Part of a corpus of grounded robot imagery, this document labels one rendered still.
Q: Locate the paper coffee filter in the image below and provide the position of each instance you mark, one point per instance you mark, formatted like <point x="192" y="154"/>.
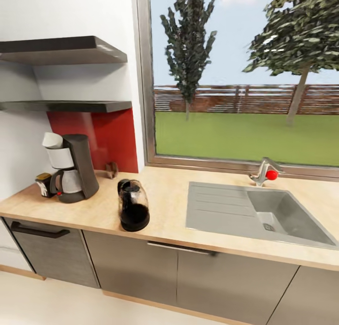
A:
<point x="53" y="141"/>

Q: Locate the drop in sink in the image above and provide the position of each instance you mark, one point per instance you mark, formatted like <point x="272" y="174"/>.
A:
<point x="255" y="212"/>

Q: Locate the electric kettle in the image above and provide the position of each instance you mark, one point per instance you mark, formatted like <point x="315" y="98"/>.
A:
<point x="134" y="207"/>

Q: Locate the bottle of coffee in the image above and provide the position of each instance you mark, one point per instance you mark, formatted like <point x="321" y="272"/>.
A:
<point x="43" y="180"/>

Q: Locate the water glass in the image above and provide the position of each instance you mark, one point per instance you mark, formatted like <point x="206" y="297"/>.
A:
<point x="112" y="169"/>

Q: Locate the countertop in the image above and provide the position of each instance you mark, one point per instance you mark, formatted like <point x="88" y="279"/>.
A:
<point x="167" y="191"/>

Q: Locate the coffee maker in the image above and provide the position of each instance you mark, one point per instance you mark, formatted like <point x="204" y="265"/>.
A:
<point x="77" y="175"/>

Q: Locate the fixed window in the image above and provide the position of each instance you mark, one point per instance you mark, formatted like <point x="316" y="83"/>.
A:
<point x="223" y="83"/>

